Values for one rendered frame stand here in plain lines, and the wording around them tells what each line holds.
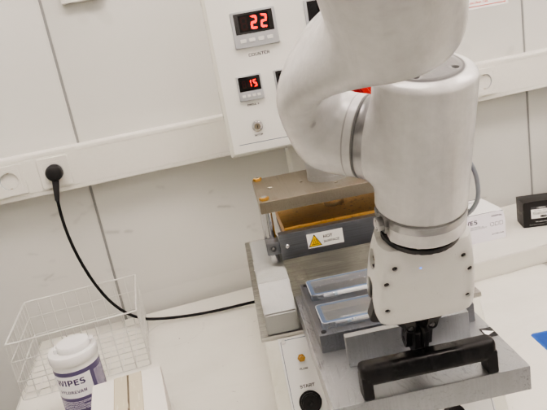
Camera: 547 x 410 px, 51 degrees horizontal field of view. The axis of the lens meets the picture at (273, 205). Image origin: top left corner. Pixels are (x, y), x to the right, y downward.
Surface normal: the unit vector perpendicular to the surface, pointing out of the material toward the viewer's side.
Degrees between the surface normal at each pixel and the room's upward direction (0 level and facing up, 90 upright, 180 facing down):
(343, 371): 0
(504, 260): 90
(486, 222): 88
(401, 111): 105
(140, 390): 1
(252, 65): 90
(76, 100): 90
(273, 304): 41
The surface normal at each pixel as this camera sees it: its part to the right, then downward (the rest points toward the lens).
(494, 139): 0.22, 0.22
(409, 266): 0.06, 0.51
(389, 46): -0.06, 0.90
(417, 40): 0.25, 0.82
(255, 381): -0.18, -0.95
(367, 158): -0.48, 0.53
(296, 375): 0.02, -0.17
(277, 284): -0.07, -0.55
